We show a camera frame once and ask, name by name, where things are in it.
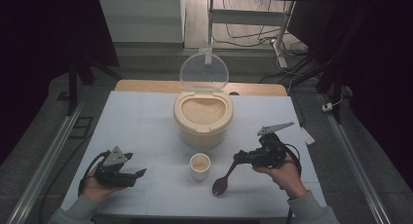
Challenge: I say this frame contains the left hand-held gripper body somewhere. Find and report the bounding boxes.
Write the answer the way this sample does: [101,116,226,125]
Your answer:
[94,146,137,188]

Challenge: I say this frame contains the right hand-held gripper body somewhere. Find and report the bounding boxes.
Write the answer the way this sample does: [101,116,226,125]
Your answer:
[247,121,295,169]

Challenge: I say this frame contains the brown spoon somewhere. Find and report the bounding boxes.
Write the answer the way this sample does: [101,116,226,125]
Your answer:
[211,159,242,198]

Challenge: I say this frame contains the white cup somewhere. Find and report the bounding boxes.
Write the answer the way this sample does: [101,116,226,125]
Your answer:
[189,152,212,182]

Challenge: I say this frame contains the beige rice container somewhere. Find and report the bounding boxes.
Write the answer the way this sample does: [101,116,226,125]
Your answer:
[172,90,235,151]

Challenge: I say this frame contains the uncooked rice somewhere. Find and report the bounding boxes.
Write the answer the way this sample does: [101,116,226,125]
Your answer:
[180,97,227,126]

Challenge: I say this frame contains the person's left hand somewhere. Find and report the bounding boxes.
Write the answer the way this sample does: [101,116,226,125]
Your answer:
[81,167,127,205]

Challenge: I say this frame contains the person's right hand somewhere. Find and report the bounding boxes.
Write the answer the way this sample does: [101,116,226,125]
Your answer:
[251,155,309,200]

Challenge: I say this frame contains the white paper tag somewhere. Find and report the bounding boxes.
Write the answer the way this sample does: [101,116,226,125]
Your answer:
[300,126,317,146]

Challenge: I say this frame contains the wooden table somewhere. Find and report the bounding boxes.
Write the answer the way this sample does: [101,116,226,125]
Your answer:
[115,79,288,97]

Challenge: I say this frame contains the black stand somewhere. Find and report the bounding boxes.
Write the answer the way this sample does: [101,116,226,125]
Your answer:
[66,53,125,117]

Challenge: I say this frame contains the clear round container lid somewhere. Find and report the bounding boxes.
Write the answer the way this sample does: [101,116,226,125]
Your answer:
[179,52,230,92]

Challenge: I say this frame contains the dark curtain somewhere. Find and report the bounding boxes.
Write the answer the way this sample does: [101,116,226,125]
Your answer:
[0,0,120,167]
[286,0,413,189]

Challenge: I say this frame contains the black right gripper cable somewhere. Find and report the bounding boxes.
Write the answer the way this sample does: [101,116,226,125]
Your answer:
[282,142,303,187]

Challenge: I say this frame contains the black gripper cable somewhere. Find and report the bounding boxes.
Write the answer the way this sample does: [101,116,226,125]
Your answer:
[282,142,303,187]
[38,150,111,224]

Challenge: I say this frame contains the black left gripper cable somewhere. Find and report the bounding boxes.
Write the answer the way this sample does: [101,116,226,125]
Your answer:
[38,150,111,224]

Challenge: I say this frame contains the metal rail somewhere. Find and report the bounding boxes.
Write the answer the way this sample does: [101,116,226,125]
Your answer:
[319,93,394,224]
[6,102,84,224]

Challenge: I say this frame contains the black floor cables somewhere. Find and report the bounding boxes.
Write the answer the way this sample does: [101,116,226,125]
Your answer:
[212,0,310,57]

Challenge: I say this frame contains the white desk frame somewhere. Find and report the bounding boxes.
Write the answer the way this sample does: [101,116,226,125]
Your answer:
[204,0,297,69]

